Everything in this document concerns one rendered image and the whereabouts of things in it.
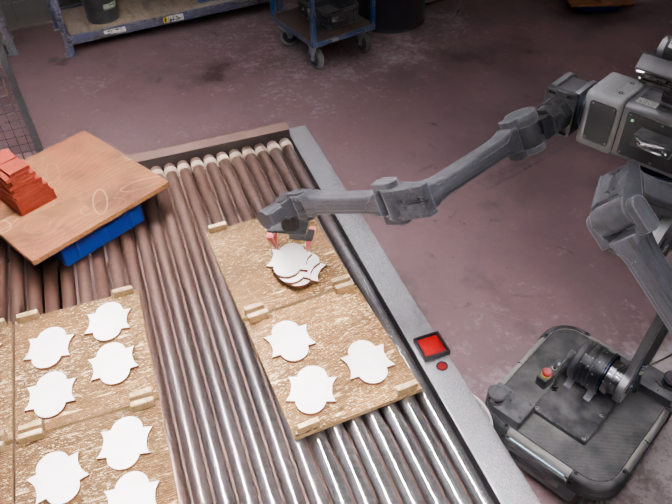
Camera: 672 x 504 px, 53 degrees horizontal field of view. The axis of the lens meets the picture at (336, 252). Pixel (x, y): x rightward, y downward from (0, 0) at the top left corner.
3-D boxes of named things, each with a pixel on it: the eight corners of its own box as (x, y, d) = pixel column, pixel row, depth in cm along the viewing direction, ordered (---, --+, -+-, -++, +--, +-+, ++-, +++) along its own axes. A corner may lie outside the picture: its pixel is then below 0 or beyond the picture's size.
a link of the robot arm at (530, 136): (558, 131, 167) (552, 111, 165) (536, 148, 162) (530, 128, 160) (527, 135, 174) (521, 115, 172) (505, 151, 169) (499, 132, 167)
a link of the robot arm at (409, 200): (424, 230, 148) (408, 189, 145) (388, 225, 160) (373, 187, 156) (553, 143, 166) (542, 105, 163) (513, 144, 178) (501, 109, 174)
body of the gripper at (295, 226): (305, 238, 197) (304, 219, 192) (271, 235, 198) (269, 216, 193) (309, 224, 201) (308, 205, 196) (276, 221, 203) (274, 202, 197)
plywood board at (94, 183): (85, 134, 248) (84, 129, 247) (170, 186, 223) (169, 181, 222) (-45, 198, 222) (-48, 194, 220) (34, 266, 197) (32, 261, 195)
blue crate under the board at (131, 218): (95, 185, 242) (87, 162, 235) (147, 220, 226) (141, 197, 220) (16, 228, 225) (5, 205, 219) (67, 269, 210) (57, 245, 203)
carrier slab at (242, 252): (305, 207, 229) (305, 204, 228) (354, 286, 201) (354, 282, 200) (205, 236, 220) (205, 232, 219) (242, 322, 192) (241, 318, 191)
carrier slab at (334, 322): (356, 288, 201) (355, 284, 199) (422, 391, 173) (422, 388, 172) (244, 325, 191) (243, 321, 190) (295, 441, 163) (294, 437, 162)
